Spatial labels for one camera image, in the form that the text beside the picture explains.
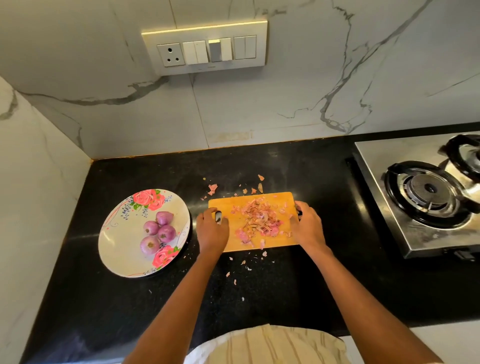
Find person's left hand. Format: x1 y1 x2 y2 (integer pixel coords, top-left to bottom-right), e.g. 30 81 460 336
195 208 230 258

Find person's right hand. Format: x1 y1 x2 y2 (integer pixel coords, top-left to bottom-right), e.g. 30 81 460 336
291 201 328 255

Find wooden cutting board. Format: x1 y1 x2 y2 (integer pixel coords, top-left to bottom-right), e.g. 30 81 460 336
208 192 301 253

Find pile of onion peels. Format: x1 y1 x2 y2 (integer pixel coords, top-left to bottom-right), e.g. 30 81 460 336
206 174 294 301

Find person's left forearm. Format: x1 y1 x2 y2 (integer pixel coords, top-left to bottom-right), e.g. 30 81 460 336
123 251 223 364

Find person's right forearm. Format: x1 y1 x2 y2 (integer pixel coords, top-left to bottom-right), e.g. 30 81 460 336
306 241 444 364

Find black stone countertop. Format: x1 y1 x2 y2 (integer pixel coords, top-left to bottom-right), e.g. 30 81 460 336
18 122 480 364

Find white floral plate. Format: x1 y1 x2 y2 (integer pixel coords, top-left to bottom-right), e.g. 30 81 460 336
98 189 192 279

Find stainless steel gas stove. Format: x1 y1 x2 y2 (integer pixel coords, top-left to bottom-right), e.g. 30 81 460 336
352 131 480 260

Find beige striped garment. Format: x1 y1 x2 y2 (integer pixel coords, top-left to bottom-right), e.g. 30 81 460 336
183 324 352 364

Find black stove burner grate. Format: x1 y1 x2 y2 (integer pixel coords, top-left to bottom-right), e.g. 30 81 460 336
384 160 480 230
438 133 480 183

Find white wall switch panel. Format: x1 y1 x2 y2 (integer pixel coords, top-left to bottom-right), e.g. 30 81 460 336
141 20 269 77

